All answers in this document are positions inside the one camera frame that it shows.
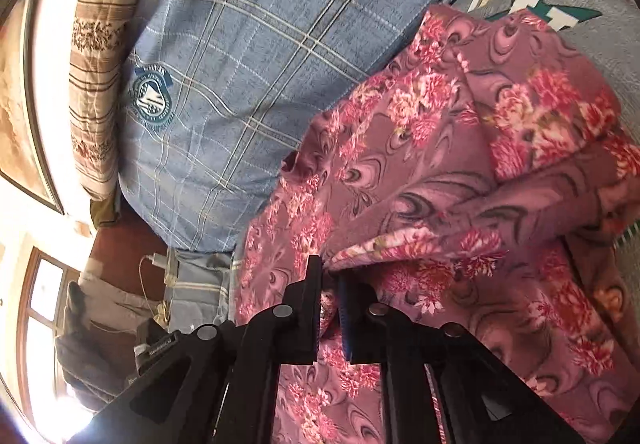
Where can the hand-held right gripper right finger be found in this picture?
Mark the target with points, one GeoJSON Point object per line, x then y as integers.
{"type": "Point", "coordinates": [360, 324]}

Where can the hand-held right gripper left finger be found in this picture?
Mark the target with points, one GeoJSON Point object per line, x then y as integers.
{"type": "Point", "coordinates": [305, 324]}

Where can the pink floral garment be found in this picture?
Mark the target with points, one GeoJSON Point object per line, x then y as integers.
{"type": "Point", "coordinates": [425, 173]}

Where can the grey hanging clothes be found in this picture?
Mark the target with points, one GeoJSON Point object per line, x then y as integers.
{"type": "Point", "coordinates": [100, 349]}

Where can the beige crumpled cloth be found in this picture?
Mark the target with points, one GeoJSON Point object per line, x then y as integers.
{"type": "Point", "coordinates": [161, 315]}

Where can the white charger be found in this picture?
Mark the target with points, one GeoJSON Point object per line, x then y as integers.
{"type": "Point", "coordinates": [157, 261]}

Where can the brown headboard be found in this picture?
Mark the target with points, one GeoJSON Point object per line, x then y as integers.
{"type": "Point", "coordinates": [125, 244]}

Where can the wooden framed window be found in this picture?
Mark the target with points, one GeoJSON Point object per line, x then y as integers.
{"type": "Point", "coordinates": [45, 324]}

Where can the olive green cloth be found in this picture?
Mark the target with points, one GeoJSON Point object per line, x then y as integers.
{"type": "Point", "coordinates": [105, 213]}

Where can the beige striped pillow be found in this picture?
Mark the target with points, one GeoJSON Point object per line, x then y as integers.
{"type": "Point", "coordinates": [100, 73]}

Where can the framed wall picture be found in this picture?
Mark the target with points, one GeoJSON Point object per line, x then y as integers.
{"type": "Point", "coordinates": [20, 123]}

